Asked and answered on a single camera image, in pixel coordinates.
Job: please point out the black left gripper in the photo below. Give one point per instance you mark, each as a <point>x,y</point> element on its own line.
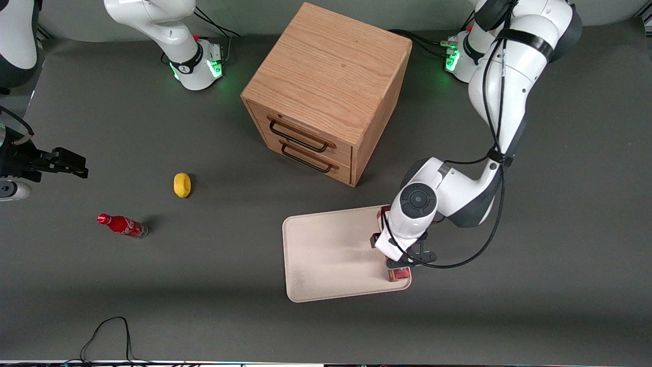
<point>373,239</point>

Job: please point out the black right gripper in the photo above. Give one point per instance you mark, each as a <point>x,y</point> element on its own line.
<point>21,159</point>

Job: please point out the red cookie box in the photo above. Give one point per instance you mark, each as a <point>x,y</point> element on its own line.
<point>400,275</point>

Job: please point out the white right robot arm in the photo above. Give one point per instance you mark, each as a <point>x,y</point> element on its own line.
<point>153,20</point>

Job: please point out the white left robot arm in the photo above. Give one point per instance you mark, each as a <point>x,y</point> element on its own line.
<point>453,193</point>

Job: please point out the beige rectangular tray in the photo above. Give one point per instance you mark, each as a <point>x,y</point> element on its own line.
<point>331,255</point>

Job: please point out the red cola bottle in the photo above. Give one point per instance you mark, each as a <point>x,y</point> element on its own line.
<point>122,225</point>

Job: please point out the wooden drawer front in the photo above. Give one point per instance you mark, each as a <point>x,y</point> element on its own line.
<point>341,150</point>
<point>342,172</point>

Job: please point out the yellow lemon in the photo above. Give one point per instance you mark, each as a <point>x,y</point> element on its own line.
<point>182,185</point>

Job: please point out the wooden two-drawer cabinet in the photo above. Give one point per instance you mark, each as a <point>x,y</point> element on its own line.
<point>331,76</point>

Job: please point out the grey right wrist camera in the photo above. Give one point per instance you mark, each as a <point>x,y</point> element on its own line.
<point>12,191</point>

